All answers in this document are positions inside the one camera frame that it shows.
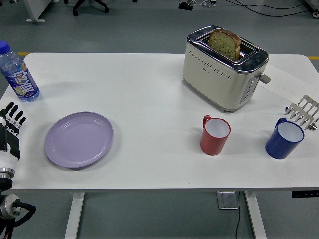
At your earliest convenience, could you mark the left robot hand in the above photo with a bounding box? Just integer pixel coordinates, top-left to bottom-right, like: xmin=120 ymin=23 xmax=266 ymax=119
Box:
xmin=0 ymin=101 xmax=27 ymax=170

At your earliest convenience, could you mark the purple plate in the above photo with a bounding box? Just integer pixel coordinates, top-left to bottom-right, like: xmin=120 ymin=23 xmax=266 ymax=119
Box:
xmin=44 ymin=111 xmax=114 ymax=171

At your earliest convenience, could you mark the blue label drink bottle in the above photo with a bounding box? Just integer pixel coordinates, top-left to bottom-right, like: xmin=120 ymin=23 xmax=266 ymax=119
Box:
xmin=0 ymin=41 xmax=40 ymax=103

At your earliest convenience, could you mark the white table leg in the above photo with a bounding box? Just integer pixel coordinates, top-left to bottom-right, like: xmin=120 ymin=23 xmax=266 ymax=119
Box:
xmin=64 ymin=192 xmax=86 ymax=239
xmin=243 ymin=191 xmax=268 ymax=239

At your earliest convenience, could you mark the white desk leg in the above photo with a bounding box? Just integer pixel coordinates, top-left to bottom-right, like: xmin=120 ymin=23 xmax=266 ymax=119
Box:
xmin=22 ymin=0 xmax=54 ymax=23

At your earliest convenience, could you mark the black office chair base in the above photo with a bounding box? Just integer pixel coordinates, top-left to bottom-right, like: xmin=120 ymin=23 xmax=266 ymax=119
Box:
xmin=63 ymin=0 xmax=110 ymax=17

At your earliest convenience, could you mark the red mug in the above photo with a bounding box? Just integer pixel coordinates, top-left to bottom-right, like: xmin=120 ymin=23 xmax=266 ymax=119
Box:
xmin=200 ymin=114 xmax=232 ymax=156

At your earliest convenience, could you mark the cream and chrome toaster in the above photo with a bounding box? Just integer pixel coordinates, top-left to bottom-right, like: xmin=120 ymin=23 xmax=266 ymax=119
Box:
xmin=182 ymin=24 xmax=271 ymax=113

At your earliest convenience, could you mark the silver floor socket box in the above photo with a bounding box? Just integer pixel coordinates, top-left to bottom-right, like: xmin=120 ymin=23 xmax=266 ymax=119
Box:
xmin=216 ymin=191 xmax=239 ymax=210

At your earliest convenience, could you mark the black floor adapter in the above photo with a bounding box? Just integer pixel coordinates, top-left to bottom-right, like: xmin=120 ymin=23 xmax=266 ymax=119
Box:
xmin=178 ymin=1 xmax=194 ymax=11

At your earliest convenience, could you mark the brown bread slice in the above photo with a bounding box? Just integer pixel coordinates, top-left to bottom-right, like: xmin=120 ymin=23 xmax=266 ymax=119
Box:
xmin=207 ymin=28 xmax=242 ymax=61

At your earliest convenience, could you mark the blue mug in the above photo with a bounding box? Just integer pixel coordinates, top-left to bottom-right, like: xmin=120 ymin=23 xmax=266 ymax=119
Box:
xmin=265 ymin=118 xmax=305 ymax=160

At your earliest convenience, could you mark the white paper sheet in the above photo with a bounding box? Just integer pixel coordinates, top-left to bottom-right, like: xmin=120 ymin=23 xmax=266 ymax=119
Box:
xmin=258 ymin=63 xmax=319 ymax=99

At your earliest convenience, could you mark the silver metal toast rack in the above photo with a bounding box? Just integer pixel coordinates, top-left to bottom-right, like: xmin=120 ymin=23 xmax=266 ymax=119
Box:
xmin=285 ymin=94 xmax=319 ymax=131

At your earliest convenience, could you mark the black table control panel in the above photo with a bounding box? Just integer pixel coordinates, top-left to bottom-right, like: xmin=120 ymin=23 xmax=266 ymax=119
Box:
xmin=291 ymin=190 xmax=319 ymax=199

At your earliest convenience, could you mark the black power cable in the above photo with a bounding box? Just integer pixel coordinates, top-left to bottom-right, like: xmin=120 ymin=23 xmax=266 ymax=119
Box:
xmin=234 ymin=191 xmax=243 ymax=239

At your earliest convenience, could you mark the black floor cable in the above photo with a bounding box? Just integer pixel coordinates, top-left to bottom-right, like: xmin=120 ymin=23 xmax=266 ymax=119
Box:
xmin=224 ymin=0 xmax=315 ymax=17

